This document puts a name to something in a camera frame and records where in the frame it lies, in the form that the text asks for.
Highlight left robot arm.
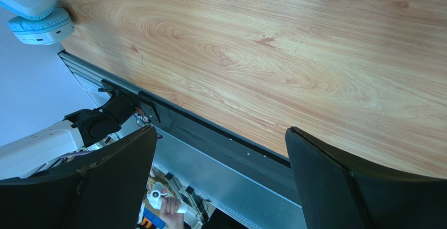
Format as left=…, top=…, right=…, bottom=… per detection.
left=1, top=93, right=140, bottom=180

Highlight aluminium frame rail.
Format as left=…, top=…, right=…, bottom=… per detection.
left=70, top=71, right=308, bottom=229

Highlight light blue headphones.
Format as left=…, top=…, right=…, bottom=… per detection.
left=1, top=0, right=75, bottom=45

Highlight white handheld device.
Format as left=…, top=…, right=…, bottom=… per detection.
left=146, top=182, right=188, bottom=215

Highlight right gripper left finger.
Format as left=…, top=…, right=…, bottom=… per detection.
left=1, top=126, right=157, bottom=228

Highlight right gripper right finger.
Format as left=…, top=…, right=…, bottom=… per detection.
left=285, top=127, right=446, bottom=228

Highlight person hand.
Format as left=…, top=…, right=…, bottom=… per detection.
left=159, top=197, right=184, bottom=229

